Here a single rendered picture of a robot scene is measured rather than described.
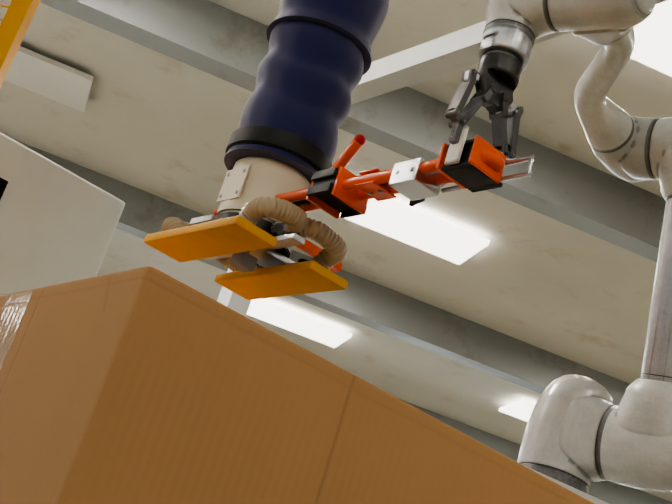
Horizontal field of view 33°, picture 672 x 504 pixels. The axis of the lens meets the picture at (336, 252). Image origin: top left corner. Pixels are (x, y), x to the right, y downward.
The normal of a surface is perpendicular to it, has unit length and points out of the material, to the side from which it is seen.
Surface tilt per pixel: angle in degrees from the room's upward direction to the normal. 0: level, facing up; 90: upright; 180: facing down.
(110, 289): 90
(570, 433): 90
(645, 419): 101
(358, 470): 90
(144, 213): 90
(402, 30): 180
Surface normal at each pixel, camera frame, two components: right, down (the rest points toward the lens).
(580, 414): -0.40, -0.58
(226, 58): 0.29, -0.27
